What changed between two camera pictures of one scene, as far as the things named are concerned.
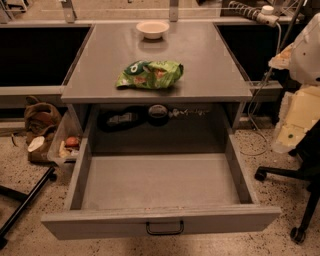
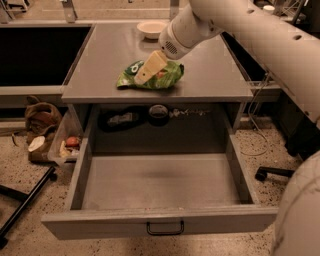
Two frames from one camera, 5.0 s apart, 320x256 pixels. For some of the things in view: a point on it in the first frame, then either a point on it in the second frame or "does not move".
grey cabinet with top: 191,117 does not move
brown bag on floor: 41,122 does not move
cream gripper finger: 299,110 to 182,33
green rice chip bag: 155,74 does not move
